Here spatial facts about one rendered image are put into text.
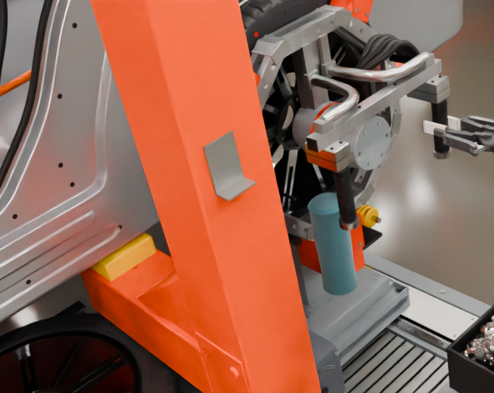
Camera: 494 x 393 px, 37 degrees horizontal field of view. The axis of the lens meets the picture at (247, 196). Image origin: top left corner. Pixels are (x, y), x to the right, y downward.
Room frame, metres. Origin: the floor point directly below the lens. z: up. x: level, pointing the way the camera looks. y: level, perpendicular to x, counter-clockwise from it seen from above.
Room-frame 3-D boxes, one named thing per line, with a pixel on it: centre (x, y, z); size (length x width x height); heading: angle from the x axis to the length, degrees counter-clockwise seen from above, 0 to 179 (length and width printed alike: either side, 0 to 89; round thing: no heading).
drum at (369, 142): (1.58, -0.25, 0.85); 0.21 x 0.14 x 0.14; 35
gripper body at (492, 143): (1.41, -0.58, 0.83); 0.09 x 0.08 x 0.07; 34
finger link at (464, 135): (1.46, -0.52, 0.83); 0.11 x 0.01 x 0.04; 46
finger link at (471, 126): (1.48, -0.56, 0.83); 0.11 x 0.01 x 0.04; 23
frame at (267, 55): (1.64, -0.21, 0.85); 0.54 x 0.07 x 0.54; 125
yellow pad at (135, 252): (1.54, 0.34, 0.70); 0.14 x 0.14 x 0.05; 35
